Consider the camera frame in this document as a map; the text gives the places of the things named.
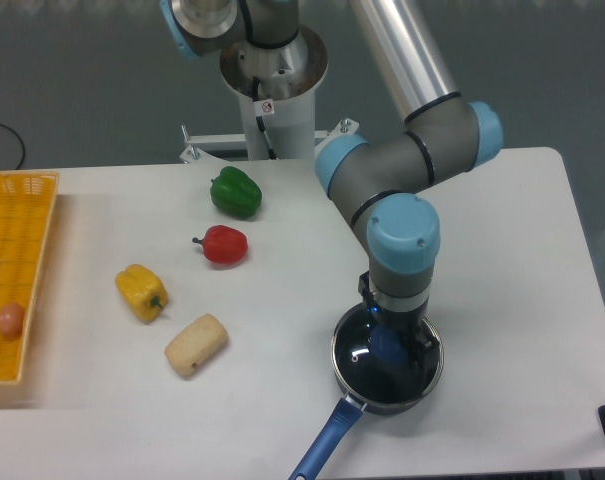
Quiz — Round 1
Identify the black cable on floor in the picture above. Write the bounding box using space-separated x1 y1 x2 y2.
0 122 26 171

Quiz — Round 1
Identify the black cable on pedestal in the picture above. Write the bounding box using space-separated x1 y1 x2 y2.
252 74 281 161

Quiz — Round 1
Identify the blue handled saucepan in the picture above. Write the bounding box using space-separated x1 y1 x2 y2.
285 302 446 480

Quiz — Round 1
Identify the green bell pepper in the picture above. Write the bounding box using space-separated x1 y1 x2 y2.
210 166 262 219

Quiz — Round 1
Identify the yellow plastic basket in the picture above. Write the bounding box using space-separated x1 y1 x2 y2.
0 171 59 384

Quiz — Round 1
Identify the glass pot lid blue knob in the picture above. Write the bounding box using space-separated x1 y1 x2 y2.
330 302 445 406

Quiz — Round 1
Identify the yellow bell pepper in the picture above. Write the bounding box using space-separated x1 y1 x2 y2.
115 264 168 323

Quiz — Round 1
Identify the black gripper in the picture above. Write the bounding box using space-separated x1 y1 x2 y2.
358 272 441 380

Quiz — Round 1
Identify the red bell pepper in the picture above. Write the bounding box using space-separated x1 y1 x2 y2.
192 225 248 265

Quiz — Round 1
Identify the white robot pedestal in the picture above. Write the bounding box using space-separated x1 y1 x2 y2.
181 26 359 163

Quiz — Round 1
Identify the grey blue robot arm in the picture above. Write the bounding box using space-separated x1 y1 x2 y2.
161 1 503 383

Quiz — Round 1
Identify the beige bread loaf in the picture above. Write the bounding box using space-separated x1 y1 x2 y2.
164 314 228 377

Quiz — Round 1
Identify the brown egg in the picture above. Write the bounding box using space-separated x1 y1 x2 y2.
0 302 25 338

